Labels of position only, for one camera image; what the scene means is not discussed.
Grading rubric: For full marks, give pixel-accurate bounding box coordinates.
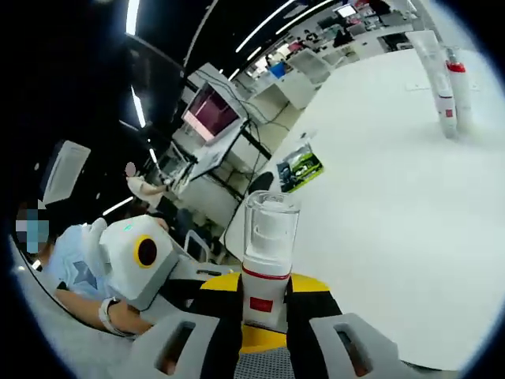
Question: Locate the ceiling light strip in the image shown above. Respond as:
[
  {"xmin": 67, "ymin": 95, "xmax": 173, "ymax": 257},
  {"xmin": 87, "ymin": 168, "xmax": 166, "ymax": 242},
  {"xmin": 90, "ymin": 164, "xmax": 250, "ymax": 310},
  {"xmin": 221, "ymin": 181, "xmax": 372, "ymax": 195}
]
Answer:
[
  {"xmin": 235, "ymin": 0, "xmax": 295, "ymax": 53},
  {"xmin": 125, "ymin": 0, "xmax": 142, "ymax": 36},
  {"xmin": 271, "ymin": 0, "xmax": 336, "ymax": 36}
]

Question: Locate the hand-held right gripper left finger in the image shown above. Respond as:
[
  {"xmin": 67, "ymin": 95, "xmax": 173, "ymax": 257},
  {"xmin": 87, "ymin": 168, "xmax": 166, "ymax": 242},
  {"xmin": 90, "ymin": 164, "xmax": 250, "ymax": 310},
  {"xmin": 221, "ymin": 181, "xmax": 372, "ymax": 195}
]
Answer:
[{"xmin": 129, "ymin": 272, "xmax": 244, "ymax": 379}]

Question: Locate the green black snack packet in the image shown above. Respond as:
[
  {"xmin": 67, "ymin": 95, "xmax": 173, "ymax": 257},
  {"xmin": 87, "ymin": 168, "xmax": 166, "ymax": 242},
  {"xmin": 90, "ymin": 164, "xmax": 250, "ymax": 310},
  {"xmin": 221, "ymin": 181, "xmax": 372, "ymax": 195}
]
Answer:
[{"xmin": 275, "ymin": 143, "xmax": 326, "ymax": 193}]

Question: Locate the white wristband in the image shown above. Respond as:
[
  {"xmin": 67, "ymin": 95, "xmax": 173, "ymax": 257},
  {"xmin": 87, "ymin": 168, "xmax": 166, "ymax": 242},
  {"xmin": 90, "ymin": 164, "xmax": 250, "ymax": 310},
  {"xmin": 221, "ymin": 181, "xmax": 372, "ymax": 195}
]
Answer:
[{"xmin": 97, "ymin": 296, "xmax": 122, "ymax": 331}]

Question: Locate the white skincare bottle red label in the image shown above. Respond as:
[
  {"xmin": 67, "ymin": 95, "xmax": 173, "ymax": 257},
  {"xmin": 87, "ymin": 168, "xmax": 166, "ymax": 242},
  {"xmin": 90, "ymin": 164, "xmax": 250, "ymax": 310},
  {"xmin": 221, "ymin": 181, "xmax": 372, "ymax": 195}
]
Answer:
[
  {"xmin": 428, "ymin": 58, "xmax": 462, "ymax": 141},
  {"xmin": 241, "ymin": 189, "xmax": 302, "ymax": 331}
]

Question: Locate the black computer mouse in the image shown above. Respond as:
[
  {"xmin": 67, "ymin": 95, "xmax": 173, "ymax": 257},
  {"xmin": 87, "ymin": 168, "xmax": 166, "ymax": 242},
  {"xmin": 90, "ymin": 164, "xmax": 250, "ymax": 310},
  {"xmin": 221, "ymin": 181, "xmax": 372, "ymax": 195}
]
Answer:
[{"xmin": 249, "ymin": 171, "xmax": 275, "ymax": 195}]

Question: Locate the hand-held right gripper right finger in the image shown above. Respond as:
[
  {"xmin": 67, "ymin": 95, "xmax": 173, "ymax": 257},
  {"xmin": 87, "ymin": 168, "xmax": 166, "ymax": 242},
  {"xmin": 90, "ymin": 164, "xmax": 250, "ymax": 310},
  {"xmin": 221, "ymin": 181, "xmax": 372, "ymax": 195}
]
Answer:
[{"xmin": 286, "ymin": 275, "xmax": 416, "ymax": 379}]

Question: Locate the ceiling air conditioner vent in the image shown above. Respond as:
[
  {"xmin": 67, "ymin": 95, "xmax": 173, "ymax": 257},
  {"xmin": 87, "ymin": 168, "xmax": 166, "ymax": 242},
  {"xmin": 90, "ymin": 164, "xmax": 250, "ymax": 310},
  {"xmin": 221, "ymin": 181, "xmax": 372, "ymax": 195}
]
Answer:
[{"xmin": 42, "ymin": 139, "xmax": 92, "ymax": 205}]

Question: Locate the white skincare bottle red band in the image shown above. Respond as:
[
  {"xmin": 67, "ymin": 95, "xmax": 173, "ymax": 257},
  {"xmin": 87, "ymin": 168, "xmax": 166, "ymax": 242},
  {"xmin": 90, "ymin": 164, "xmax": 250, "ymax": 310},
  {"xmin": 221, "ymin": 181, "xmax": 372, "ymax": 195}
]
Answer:
[{"xmin": 445, "ymin": 47, "xmax": 475, "ymax": 128}]

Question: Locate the person's left hand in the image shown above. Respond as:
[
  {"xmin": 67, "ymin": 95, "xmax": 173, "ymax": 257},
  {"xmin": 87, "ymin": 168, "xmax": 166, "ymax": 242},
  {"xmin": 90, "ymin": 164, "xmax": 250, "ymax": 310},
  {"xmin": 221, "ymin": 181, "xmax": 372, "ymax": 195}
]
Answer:
[{"xmin": 108, "ymin": 302, "xmax": 155, "ymax": 337}]

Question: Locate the white standing desk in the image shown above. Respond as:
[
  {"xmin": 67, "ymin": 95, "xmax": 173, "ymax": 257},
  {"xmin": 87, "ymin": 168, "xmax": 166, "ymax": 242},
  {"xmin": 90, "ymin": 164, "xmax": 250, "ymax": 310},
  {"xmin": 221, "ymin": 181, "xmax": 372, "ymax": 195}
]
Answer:
[{"xmin": 157, "ymin": 118, "xmax": 274, "ymax": 199}]

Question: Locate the white skincare tube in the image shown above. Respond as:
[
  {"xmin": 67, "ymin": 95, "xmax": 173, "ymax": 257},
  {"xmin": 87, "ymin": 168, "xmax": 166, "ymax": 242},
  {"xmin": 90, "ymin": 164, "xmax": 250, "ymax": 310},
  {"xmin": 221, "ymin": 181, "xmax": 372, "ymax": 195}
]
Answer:
[{"xmin": 405, "ymin": 30, "xmax": 451, "ymax": 100}]

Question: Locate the white frame office chair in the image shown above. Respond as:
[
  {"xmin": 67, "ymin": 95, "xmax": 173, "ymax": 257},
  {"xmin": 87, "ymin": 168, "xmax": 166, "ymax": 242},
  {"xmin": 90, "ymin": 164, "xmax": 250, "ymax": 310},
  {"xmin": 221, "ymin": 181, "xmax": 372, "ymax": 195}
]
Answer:
[{"xmin": 182, "ymin": 228, "xmax": 215, "ymax": 264}]

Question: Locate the person's light shirt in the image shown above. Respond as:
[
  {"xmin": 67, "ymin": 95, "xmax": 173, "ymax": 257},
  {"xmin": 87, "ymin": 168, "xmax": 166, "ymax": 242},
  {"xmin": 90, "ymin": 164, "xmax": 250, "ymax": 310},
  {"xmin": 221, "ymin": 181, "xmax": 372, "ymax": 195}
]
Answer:
[{"xmin": 40, "ymin": 223, "xmax": 120, "ymax": 302}]

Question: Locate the computer monitor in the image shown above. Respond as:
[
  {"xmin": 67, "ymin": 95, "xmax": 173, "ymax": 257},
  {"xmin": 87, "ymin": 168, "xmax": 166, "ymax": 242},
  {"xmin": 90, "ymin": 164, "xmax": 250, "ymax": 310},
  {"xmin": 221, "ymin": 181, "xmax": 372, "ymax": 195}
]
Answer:
[{"xmin": 181, "ymin": 82, "xmax": 244, "ymax": 145}]

